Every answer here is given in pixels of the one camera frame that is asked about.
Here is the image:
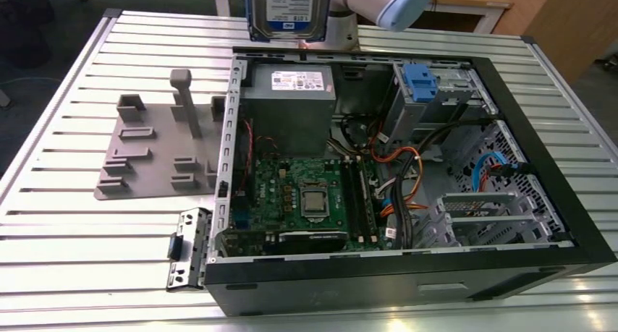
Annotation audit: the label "blue data wire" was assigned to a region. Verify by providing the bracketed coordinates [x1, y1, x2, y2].
[472, 153, 520, 195]

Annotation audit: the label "wooden cabinet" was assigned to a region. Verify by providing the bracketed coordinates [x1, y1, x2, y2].
[496, 0, 618, 83]

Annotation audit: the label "black graphics card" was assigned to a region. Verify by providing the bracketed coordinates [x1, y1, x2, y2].
[216, 229, 348, 255]

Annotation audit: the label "CPU socket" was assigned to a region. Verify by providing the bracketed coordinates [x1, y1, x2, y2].
[297, 181, 335, 224]

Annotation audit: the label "silver CPU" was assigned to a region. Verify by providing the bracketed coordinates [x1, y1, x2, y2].
[301, 190, 328, 213]

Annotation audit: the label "black wire connector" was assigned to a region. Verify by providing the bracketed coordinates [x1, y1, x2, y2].
[487, 161, 539, 184]

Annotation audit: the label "black RAM slot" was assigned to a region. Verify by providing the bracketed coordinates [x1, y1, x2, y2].
[355, 154, 380, 239]
[340, 155, 363, 239]

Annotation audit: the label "green motherboard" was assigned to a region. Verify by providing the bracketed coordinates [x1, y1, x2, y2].
[228, 156, 387, 253]

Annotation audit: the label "red and black wire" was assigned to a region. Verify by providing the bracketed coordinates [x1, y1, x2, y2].
[243, 118, 256, 197]

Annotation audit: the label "grey power supply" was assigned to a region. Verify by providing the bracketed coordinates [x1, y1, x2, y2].
[239, 63, 337, 159]

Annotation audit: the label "metal optical drive cage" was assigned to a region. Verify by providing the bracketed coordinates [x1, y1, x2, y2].
[383, 60, 498, 145]

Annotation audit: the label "black round fan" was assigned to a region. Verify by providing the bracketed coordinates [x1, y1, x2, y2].
[341, 118, 378, 148]

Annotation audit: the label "blue plastic drive latch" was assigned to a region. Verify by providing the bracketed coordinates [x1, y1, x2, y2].
[400, 63, 438, 103]

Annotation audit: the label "grey parts rack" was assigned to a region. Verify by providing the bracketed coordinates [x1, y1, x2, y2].
[91, 69, 231, 202]

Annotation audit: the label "black open PC case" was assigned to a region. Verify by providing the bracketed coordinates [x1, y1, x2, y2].
[201, 46, 618, 317]

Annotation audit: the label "orange power wires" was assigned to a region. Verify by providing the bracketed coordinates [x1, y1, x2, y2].
[371, 147, 428, 217]

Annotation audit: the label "hard disk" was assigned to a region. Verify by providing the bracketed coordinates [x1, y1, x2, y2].
[243, 0, 333, 43]

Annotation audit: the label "metal disk bay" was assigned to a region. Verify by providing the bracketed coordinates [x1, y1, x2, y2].
[419, 190, 575, 250]

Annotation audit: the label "metal case bracket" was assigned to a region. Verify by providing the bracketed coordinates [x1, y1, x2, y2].
[165, 207, 213, 293]

